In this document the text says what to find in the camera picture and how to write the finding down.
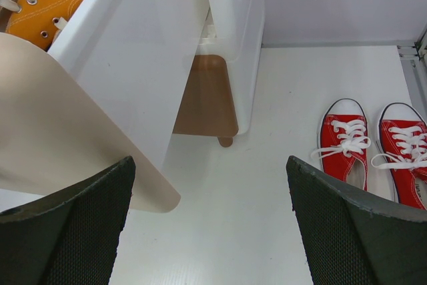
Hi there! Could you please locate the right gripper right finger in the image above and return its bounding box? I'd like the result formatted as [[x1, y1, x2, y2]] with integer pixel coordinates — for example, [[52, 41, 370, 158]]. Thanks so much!
[[286, 156, 426, 284]]

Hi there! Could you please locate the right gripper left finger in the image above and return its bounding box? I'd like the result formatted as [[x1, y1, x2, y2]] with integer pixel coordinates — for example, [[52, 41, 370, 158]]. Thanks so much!
[[1, 157, 135, 284]]

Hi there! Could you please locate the beige top drawer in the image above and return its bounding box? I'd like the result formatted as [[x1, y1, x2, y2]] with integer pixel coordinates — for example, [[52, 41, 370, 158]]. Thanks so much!
[[0, 0, 214, 214]]

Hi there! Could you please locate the cabinet right brown foot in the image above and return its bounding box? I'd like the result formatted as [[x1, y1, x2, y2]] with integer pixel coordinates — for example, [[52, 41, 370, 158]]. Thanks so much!
[[218, 137, 234, 148]]

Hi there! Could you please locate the white shoe cabinet body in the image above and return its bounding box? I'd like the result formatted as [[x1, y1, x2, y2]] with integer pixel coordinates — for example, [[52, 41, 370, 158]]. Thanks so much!
[[197, 0, 266, 134]]

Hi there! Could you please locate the red sneaker left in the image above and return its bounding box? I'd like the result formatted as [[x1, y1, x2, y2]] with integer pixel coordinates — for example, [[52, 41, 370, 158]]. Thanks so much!
[[310, 98, 371, 191]]

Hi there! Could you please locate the red sneaker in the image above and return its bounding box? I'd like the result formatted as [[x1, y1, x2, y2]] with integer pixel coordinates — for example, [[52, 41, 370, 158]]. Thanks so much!
[[371, 102, 426, 210], [310, 98, 371, 191]]

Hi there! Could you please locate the red sneaker right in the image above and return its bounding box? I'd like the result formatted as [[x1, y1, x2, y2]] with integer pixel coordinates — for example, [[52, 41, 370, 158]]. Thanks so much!
[[371, 102, 426, 210]]

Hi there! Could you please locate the brown bottom drawer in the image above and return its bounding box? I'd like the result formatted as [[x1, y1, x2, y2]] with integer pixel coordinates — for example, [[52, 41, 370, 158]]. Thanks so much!
[[173, 55, 239, 138]]

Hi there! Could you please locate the right aluminium frame post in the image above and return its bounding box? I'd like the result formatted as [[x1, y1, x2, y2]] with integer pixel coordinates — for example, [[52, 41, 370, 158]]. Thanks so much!
[[397, 27, 426, 119]]

